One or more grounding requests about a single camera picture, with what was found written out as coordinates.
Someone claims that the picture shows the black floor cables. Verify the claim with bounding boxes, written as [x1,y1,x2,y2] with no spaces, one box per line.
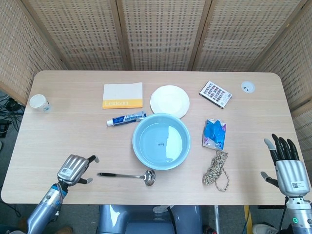
[0,92,25,139]

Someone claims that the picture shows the blue crumpled snack package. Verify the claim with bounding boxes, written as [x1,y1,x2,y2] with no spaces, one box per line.
[201,118,227,150]

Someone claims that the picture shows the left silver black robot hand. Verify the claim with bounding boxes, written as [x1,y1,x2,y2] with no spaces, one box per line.
[57,154,100,187]

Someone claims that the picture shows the white yellow Lexicon book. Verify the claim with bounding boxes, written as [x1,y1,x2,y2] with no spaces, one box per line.
[101,82,144,110]

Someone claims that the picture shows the silver ladle with black handle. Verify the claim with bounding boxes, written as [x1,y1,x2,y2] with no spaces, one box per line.
[97,168,156,187]

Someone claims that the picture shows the light blue plastic basin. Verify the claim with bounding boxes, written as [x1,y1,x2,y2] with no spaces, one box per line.
[132,114,192,171]

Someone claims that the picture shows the white round plate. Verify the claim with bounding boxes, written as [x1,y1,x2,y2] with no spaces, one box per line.
[150,85,191,119]

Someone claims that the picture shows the white shoe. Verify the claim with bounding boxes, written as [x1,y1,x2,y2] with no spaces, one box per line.
[252,223,278,234]

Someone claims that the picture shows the beige speckled rope bundle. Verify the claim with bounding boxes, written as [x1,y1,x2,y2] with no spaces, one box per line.
[202,150,231,192]

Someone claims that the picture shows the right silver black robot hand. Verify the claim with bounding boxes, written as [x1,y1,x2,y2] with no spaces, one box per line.
[260,133,312,197]

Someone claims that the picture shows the black patterned card box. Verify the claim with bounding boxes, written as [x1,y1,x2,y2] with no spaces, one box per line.
[199,80,233,109]

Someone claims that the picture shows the white round table grommet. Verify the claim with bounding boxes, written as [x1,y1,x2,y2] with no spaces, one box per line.
[241,81,256,94]

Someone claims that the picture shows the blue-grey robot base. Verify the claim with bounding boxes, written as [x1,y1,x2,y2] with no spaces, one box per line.
[96,204,203,234]

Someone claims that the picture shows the blue white toothpaste tube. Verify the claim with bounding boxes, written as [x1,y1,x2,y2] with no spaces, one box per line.
[106,111,148,127]

